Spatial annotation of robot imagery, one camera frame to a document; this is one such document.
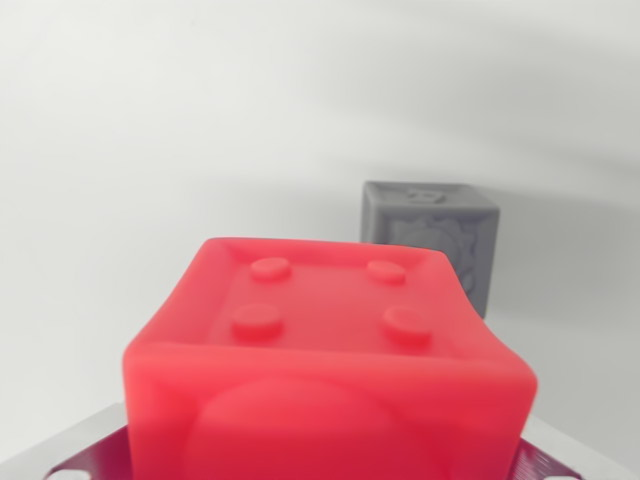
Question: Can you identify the grey embossed cube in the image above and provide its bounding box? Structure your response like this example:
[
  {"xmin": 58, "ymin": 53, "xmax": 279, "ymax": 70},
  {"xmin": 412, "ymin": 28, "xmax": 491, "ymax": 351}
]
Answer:
[{"xmin": 360, "ymin": 180, "xmax": 502, "ymax": 321}]

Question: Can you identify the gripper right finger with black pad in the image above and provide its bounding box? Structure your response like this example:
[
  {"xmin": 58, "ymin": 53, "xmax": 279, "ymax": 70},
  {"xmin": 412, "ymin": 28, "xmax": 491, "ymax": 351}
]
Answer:
[{"xmin": 509, "ymin": 415, "xmax": 640, "ymax": 480}]

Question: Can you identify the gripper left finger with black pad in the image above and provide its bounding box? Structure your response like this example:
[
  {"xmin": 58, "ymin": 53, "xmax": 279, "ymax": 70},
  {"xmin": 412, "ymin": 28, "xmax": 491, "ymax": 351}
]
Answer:
[{"xmin": 0, "ymin": 402, "xmax": 133, "ymax": 480}]

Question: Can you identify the red studded cube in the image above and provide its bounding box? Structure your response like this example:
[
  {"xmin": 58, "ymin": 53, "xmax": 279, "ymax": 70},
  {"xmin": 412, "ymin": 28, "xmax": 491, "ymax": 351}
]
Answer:
[{"xmin": 122, "ymin": 236, "xmax": 541, "ymax": 480}]

